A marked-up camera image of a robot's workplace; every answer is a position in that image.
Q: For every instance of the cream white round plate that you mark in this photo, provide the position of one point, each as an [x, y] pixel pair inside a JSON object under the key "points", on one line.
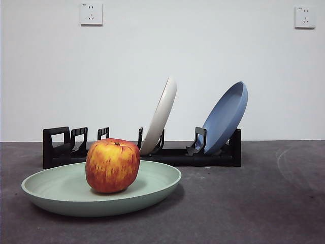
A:
{"points": [[162, 114]]}

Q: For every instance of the green round plate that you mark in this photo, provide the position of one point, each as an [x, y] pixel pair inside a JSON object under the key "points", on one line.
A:
{"points": [[58, 188]]}

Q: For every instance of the black plate rack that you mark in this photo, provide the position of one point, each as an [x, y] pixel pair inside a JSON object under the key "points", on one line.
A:
{"points": [[208, 160]]}

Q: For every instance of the white wall socket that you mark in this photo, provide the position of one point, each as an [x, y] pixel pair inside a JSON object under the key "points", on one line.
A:
{"points": [[91, 13], [305, 17]]}

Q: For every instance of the blue round plate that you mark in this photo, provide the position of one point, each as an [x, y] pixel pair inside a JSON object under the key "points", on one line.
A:
{"points": [[226, 119]]}

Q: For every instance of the red yellow apple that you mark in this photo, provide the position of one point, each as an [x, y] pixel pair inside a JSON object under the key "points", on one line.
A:
{"points": [[111, 167]]}

